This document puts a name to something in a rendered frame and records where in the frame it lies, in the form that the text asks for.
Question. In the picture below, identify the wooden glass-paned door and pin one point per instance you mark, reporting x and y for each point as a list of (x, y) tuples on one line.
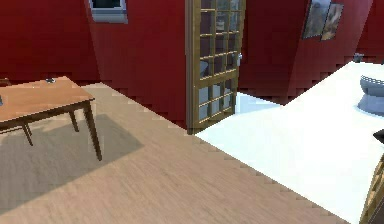
[(213, 63)]

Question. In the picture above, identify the white framed window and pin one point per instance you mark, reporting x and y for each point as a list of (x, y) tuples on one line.
[(108, 10)]

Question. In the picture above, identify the small grey dish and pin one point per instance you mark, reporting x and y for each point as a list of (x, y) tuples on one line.
[(50, 80)]

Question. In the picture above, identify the brown wooden table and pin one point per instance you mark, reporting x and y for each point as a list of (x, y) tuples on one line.
[(40, 96)]

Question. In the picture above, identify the grey toilet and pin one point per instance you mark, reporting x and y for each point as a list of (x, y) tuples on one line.
[(371, 95)]

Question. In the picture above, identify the black object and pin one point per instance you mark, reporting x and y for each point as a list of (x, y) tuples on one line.
[(380, 136)]

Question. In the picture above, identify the framed wall picture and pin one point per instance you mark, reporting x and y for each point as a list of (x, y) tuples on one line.
[(332, 21), (316, 18)]

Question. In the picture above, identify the small grey wall fixture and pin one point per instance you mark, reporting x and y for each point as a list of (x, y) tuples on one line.
[(358, 57)]

